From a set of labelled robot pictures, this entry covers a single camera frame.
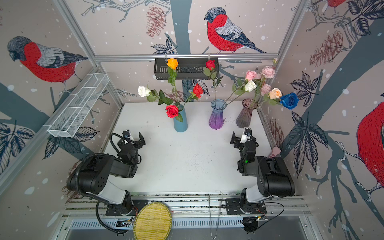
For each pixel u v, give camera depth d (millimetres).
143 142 871
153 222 698
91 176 452
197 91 815
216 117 951
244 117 978
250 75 757
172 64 810
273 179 444
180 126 997
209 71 852
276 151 904
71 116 733
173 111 634
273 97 666
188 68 1037
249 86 703
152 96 717
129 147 748
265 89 839
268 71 815
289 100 628
